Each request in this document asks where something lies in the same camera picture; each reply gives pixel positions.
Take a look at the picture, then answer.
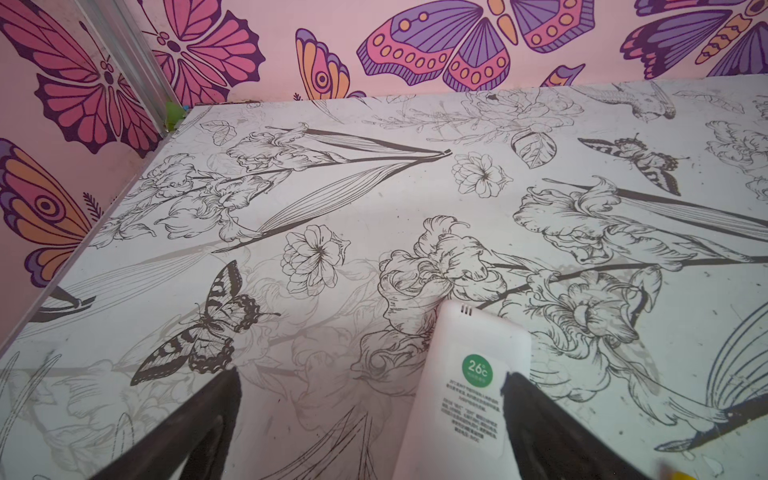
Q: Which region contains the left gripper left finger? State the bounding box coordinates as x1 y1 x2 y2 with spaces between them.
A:
94 368 242 479

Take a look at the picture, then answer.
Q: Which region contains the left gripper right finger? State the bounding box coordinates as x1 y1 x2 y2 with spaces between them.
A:
501 372 646 480

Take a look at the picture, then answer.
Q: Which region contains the white remote control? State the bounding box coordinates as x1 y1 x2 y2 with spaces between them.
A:
393 300 532 479

